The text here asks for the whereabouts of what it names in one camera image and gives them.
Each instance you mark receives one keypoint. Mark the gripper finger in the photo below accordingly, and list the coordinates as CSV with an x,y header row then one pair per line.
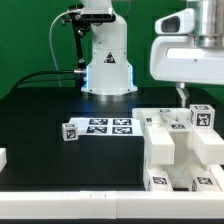
x,y
183,93

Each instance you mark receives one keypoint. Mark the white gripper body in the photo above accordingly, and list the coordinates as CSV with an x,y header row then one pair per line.
x,y
189,47

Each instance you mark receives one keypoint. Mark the small tagged cube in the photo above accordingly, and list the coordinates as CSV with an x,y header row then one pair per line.
x,y
202,116

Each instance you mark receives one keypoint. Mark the long chair side piece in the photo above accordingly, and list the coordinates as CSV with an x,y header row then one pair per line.
x,y
205,143
159,146

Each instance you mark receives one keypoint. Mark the white chair seat block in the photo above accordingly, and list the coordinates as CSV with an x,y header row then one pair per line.
x,y
184,166

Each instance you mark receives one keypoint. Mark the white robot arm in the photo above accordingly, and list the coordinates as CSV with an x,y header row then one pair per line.
x,y
109,75

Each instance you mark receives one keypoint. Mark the small white tagged block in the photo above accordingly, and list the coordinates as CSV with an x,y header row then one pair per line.
x,y
69,131

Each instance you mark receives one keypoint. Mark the white left border block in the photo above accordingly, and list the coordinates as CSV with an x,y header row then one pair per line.
x,y
3,158

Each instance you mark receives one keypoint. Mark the flat white tagged base plate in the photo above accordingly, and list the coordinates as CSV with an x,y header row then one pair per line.
x,y
107,126

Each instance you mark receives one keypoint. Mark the black camera stand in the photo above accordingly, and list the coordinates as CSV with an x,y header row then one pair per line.
x,y
82,19

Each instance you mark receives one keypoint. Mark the white front border rail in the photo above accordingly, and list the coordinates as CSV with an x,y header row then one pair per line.
x,y
111,205

